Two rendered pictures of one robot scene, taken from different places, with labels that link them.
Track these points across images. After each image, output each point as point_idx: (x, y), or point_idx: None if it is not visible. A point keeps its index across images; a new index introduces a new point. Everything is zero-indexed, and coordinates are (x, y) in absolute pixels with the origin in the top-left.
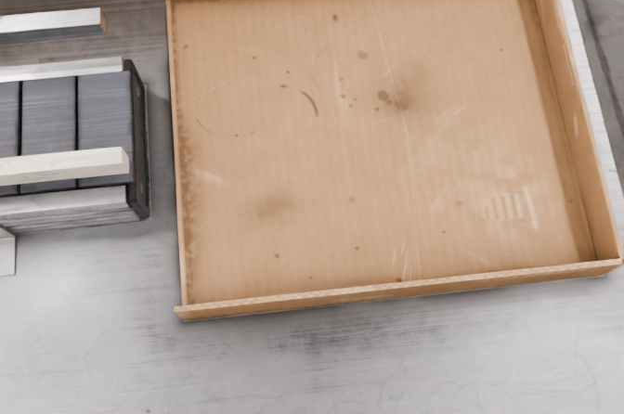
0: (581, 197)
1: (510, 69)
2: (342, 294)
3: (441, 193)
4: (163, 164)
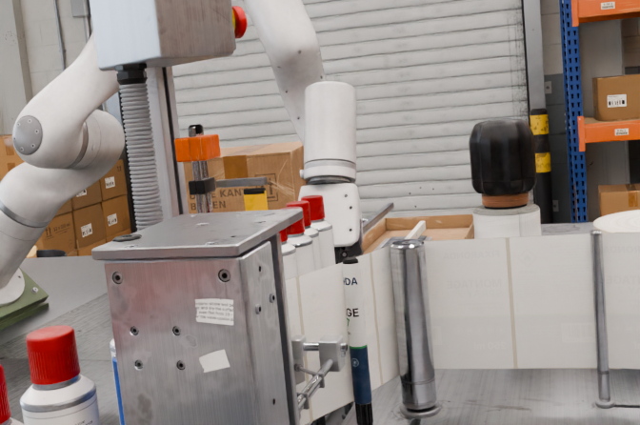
0: (457, 227)
1: None
2: (470, 228)
3: (447, 235)
4: None
